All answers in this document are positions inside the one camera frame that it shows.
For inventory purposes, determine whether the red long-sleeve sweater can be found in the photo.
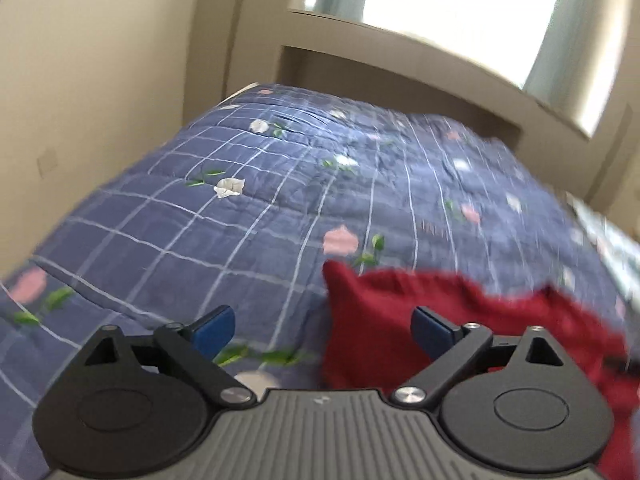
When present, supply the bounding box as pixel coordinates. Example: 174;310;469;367
322;260;639;479

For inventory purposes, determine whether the window with curtains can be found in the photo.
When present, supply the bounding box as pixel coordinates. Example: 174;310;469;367
290;0;634;136

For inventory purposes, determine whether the blue plaid floral quilt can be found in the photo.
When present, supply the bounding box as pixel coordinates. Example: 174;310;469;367
1;84;639;479

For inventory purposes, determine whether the white wall socket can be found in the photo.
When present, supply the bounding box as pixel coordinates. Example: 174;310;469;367
37;148;58;179

